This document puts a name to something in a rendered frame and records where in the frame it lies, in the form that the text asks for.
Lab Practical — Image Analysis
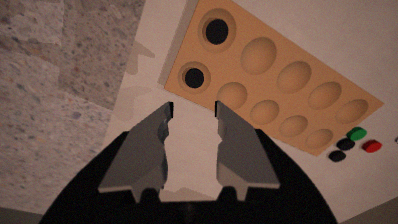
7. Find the black disc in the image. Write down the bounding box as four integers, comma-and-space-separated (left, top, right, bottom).
206, 19, 229, 45
336, 138, 355, 151
185, 68, 204, 88
328, 150, 346, 162

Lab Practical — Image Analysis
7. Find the green disc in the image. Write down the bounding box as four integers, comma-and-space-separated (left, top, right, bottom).
346, 127, 367, 141

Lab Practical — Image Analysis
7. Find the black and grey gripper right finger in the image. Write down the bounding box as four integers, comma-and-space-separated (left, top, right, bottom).
215, 100, 338, 224

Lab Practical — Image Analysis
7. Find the orange counting tray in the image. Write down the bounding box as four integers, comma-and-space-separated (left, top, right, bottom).
164, 0, 384, 157

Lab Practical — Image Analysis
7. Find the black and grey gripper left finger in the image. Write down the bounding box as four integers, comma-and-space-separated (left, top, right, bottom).
39, 101, 174, 224

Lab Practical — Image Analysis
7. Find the red disc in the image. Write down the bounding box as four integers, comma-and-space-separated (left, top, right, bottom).
362, 140, 382, 153

